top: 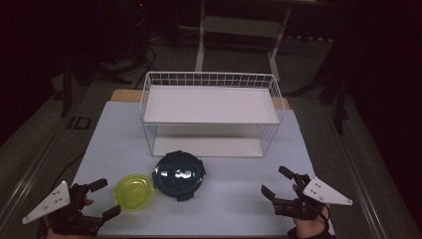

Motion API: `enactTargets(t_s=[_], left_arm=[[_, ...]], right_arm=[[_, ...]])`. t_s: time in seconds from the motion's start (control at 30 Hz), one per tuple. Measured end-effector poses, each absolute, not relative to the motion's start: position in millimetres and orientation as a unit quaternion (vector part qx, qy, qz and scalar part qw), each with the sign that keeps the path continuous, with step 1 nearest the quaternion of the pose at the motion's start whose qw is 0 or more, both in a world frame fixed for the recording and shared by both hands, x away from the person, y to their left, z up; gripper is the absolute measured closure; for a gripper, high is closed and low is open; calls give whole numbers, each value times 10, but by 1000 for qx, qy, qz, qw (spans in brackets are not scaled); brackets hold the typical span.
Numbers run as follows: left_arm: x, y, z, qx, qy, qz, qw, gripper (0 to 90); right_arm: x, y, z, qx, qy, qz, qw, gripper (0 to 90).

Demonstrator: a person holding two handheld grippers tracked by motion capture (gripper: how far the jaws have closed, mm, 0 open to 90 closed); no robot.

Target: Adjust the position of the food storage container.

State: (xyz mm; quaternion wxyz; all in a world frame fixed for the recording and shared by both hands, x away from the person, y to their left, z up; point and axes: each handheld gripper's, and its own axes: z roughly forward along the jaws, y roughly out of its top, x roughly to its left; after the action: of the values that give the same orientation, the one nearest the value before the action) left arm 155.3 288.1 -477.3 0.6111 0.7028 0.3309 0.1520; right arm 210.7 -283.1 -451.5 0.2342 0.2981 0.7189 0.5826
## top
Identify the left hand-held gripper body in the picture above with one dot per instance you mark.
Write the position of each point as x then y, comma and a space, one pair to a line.
49, 202

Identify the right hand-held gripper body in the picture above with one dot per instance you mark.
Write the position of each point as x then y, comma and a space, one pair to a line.
326, 194

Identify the yellow-green plastic bowl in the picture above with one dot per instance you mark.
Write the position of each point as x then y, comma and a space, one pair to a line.
133, 192

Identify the dark blue round lidded container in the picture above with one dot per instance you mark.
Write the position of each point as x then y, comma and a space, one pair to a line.
179, 176

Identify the person's left hand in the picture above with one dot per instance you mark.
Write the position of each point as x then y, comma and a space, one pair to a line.
88, 201

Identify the person's right hand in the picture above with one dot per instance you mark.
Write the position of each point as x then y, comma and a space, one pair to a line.
310, 227

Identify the pale blue table mat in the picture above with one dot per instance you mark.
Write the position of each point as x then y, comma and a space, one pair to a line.
215, 199

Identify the black floor socket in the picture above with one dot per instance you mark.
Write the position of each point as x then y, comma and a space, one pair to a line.
80, 123

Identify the black stand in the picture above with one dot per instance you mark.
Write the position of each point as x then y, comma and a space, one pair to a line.
339, 99
67, 86

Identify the wooden table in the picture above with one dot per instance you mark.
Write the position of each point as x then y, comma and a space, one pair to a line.
126, 95

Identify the metal floor rail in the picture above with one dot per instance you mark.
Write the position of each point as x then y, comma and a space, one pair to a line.
358, 172
30, 176

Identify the white metal frame stand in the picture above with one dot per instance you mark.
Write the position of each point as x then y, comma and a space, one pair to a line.
239, 26

